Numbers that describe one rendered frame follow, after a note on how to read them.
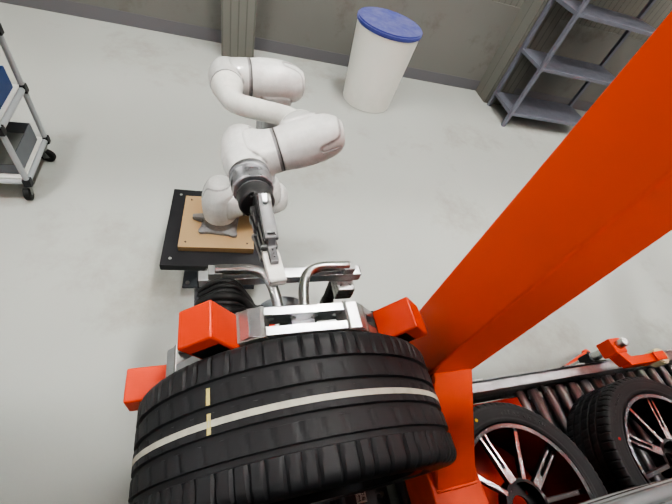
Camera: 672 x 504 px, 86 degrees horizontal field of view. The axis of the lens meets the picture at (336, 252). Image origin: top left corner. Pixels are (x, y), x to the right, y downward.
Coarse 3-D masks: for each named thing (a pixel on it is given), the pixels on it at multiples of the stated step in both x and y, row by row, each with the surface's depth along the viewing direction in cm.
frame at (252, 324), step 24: (240, 312) 70; (264, 312) 70; (288, 312) 71; (312, 312) 73; (336, 312) 75; (360, 312) 76; (240, 336) 68; (264, 336) 67; (168, 360) 75; (192, 360) 72
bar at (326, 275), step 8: (200, 272) 88; (288, 272) 94; (296, 272) 95; (320, 272) 97; (328, 272) 97; (336, 272) 98; (360, 272) 100; (200, 280) 87; (208, 280) 87; (240, 280) 90; (248, 280) 91; (256, 280) 92; (288, 280) 95; (296, 280) 95; (312, 280) 97; (320, 280) 98; (328, 280) 99; (336, 280) 100
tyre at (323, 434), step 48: (288, 336) 63; (336, 336) 64; (384, 336) 70; (192, 384) 61; (240, 384) 58; (288, 384) 57; (336, 384) 59; (384, 384) 62; (432, 384) 78; (144, 432) 64; (240, 432) 55; (288, 432) 53; (336, 432) 54; (384, 432) 58; (432, 432) 63; (144, 480) 58; (192, 480) 52; (240, 480) 50; (288, 480) 50; (336, 480) 51
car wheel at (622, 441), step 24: (624, 384) 158; (648, 384) 161; (576, 408) 166; (600, 408) 151; (624, 408) 151; (648, 408) 157; (576, 432) 156; (600, 432) 145; (624, 432) 144; (648, 432) 150; (600, 456) 143; (624, 456) 137; (624, 480) 133; (648, 480) 133
